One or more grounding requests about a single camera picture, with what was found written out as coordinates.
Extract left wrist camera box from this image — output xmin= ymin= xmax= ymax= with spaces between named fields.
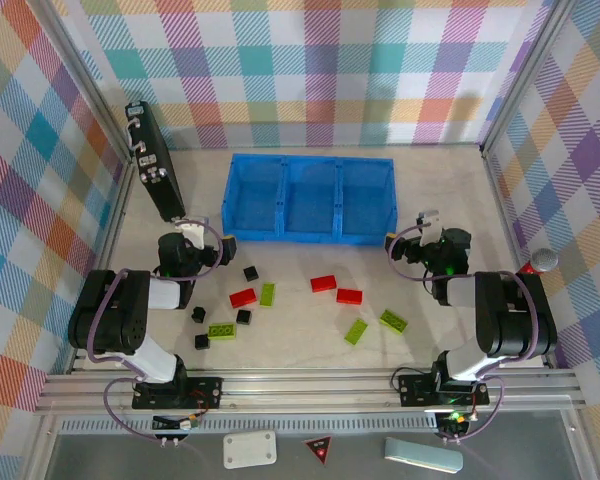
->
xmin=173 ymin=216 xmax=210 ymax=250

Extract light blue block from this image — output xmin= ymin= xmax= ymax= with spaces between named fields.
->
xmin=383 ymin=436 xmax=465 ymax=474

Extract slotted grey cable duct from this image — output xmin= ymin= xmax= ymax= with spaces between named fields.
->
xmin=59 ymin=417 xmax=441 ymax=435

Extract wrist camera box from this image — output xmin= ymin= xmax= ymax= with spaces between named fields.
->
xmin=415 ymin=209 xmax=444 ymax=247
xmin=173 ymin=216 xmax=210 ymax=250

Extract black electronics box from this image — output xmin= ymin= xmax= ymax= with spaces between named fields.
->
xmin=124 ymin=101 xmax=187 ymax=224

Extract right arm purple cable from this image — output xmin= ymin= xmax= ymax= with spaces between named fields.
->
xmin=387 ymin=223 xmax=539 ymax=445

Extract aluminium mounting rail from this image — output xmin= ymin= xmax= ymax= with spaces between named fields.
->
xmin=33 ymin=372 xmax=589 ymax=414

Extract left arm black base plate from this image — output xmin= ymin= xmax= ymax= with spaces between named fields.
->
xmin=131 ymin=375 xmax=225 ymax=412

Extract small wired connector board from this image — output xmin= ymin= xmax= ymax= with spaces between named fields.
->
xmin=151 ymin=412 xmax=202 ymax=447

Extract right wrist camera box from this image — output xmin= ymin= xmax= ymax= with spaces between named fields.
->
xmin=415 ymin=209 xmax=444 ymax=247

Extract aluminium frame post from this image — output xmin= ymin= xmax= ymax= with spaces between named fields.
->
xmin=32 ymin=0 xmax=134 ymax=164
xmin=478 ymin=0 xmax=581 ymax=156

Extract blue three-compartment bin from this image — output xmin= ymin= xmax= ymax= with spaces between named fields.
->
xmin=221 ymin=152 xmax=397 ymax=247

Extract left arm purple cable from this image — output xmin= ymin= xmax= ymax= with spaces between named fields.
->
xmin=82 ymin=219 xmax=230 ymax=446

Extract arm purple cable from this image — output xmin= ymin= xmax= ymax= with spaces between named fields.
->
xmin=82 ymin=219 xmax=230 ymax=446
xmin=387 ymin=223 xmax=539 ymax=445

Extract white rectangular plate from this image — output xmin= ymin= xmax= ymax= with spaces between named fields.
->
xmin=222 ymin=430 xmax=280 ymax=470

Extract red black triangle marker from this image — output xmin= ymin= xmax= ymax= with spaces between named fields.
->
xmin=302 ymin=435 xmax=333 ymax=467

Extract aluminium frame side rail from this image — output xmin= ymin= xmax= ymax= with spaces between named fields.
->
xmin=481 ymin=147 xmax=556 ymax=371
xmin=64 ymin=159 xmax=136 ymax=376

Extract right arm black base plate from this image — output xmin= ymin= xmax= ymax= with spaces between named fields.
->
xmin=397 ymin=372 xmax=491 ymax=407

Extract connector board with green light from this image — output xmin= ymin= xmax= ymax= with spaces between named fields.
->
xmin=437 ymin=409 xmax=474 ymax=445

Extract red glitter toy microphone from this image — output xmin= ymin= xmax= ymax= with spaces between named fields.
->
xmin=517 ymin=248 xmax=560 ymax=275

